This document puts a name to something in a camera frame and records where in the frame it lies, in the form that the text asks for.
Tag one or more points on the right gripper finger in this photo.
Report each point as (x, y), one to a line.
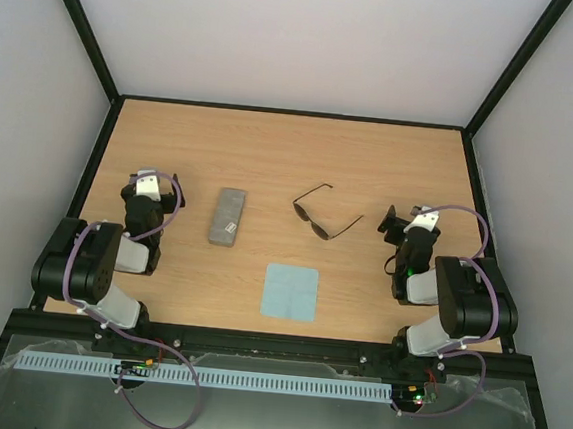
(390, 226)
(421, 209)

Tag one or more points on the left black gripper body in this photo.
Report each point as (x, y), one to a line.
(171, 202)

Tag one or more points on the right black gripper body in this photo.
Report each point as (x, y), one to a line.
(396, 228)

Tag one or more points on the grey glasses case green lining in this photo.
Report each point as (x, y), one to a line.
(227, 217)

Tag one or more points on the light blue cleaning cloth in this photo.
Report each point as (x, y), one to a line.
(290, 292)

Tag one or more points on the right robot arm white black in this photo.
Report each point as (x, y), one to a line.
(473, 300)

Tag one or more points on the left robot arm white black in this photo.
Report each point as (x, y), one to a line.
(78, 263)

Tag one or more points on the black sunglasses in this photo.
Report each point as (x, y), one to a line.
(319, 230)

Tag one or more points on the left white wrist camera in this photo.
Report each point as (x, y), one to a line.
(147, 184)

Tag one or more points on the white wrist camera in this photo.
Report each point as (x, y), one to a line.
(427, 221)
(147, 184)

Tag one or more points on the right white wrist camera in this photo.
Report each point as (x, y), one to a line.
(427, 221)

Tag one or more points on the black enclosure frame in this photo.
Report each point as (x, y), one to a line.
(508, 364)

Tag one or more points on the black aluminium front rail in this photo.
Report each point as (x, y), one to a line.
(367, 359)

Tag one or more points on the light blue slotted cable duct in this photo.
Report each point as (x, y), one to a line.
(204, 376)

